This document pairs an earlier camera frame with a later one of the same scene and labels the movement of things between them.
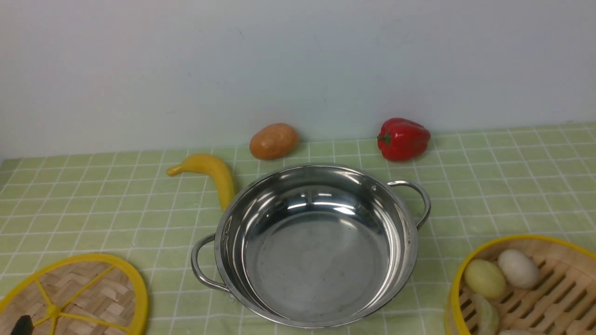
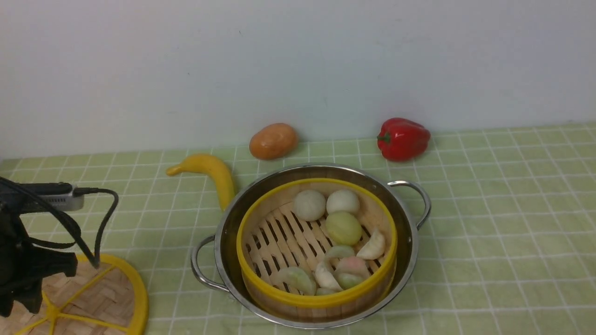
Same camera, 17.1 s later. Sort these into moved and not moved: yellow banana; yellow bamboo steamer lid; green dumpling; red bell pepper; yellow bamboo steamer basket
Moved: green dumpling; yellow bamboo steamer basket
Not moved: yellow bamboo steamer lid; red bell pepper; yellow banana
